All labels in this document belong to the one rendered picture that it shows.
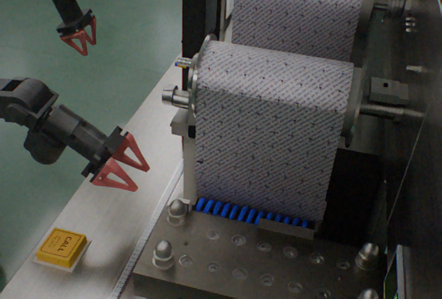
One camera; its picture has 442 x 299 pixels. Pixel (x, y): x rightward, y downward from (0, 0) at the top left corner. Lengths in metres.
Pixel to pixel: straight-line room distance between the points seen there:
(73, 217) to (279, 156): 0.48
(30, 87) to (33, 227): 1.50
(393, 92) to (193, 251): 0.41
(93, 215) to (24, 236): 1.28
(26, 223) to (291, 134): 1.78
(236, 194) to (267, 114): 0.19
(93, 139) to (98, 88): 2.39
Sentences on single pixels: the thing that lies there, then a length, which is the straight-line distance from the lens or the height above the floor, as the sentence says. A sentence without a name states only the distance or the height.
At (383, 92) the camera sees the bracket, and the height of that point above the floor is 1.29.
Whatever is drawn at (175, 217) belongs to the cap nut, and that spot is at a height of 1.05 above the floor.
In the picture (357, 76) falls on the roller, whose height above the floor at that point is 1.31.
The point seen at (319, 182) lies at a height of 1.12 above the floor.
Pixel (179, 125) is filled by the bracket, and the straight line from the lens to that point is 0.94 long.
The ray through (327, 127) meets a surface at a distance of 0.79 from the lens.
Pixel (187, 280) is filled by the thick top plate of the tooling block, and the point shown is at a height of 1.03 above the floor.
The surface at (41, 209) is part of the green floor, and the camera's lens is 2.47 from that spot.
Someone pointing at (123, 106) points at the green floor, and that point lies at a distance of 3.10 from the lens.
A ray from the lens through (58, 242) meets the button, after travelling 1.03.
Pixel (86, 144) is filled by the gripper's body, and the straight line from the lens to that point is 0.92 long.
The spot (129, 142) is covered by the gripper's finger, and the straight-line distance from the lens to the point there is 0.95.
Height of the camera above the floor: 1.67
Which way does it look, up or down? 36 degrees down
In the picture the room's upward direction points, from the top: 4 degrees clockwise
